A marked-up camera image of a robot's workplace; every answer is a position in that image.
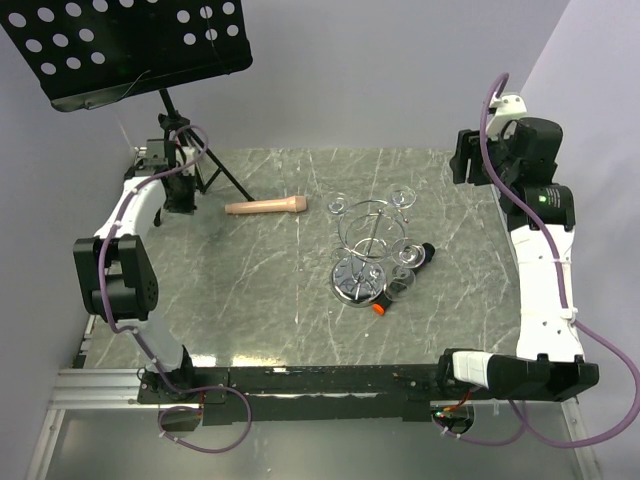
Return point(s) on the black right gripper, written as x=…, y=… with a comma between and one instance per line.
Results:
x=468, y=146

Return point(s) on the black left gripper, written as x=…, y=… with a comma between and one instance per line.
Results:
x=186, y=207

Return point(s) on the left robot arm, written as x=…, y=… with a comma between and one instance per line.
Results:
x=116, y=277

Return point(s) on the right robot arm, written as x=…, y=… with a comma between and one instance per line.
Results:
x=517, y=154

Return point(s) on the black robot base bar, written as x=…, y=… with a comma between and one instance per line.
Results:
x=305, y=393

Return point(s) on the clear wine glass far right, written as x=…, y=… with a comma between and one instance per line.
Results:
x=400, y=196

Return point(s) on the clear wine glass on rack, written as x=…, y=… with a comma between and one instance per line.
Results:
x=407, y=256

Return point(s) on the chrome wine glass rack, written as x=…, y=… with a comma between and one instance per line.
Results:
x=367, y=231

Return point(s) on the clear wine glass far left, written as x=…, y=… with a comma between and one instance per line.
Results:
x=337, y=203

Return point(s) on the black microphone orange end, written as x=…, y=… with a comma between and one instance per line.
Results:
x=382, y=303

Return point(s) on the black music stand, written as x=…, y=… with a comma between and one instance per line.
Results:
x=90, y=54

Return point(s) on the aluminium frame rail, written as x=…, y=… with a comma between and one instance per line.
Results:
x=253, y=291

